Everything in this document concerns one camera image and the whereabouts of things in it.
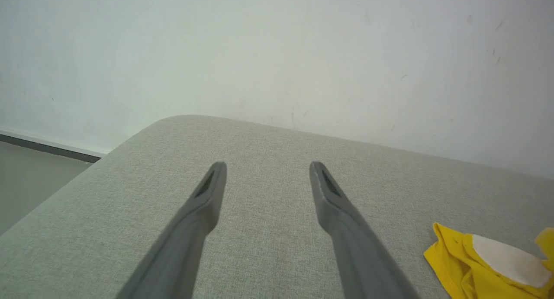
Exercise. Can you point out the grey fabric sofa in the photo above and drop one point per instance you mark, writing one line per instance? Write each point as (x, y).
(268, 247)

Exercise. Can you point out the dark wall baseboard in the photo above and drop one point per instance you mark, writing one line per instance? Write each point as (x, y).
(43, 146)

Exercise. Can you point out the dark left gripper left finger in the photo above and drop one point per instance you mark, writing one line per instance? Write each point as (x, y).
(181, 247)

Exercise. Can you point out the yellow tiger face garment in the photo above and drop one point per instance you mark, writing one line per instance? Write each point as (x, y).
(458, 264)

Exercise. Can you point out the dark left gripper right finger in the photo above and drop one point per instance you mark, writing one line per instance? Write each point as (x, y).
(359, 255)

